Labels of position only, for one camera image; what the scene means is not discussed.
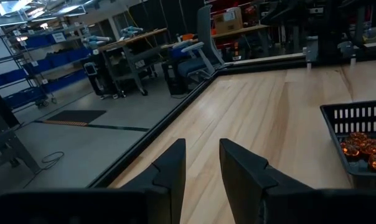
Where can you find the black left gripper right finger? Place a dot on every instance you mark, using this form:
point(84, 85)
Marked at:
point(244, 186)

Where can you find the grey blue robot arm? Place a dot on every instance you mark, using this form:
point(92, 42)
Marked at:
point(96, 39)
point(130, 31)

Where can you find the black cart with screen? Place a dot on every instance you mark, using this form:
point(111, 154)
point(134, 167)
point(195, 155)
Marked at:
point(97, 77)

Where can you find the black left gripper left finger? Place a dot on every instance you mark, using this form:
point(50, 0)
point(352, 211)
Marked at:
point(169, 186)

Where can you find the black plastic basket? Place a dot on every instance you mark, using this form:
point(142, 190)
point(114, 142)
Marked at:
point(331, 124)

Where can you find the ceiling light panels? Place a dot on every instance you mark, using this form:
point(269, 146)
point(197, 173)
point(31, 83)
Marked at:
point(35, 12)

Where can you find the black floor mat striped edge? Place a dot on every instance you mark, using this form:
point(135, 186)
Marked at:
point(76, 116)

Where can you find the shelf rack blue bins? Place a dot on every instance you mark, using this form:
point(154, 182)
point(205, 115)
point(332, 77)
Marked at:
point(35, 62)

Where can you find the grey metal stand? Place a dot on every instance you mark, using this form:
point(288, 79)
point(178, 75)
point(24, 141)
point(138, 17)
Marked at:
point(7, 137)

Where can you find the brown cardboard box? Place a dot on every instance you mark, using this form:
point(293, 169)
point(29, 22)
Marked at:
point(228, 21)

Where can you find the wooden workbench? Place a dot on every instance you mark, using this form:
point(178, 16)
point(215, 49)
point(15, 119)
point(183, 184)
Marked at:
point(247, 29)
point(135, 39)

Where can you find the grey frame bracket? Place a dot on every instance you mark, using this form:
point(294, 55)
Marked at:
point(346, 51)
point(311, 49)

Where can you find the white office chair blue seat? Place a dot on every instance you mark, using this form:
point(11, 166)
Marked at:
point(208, 34)

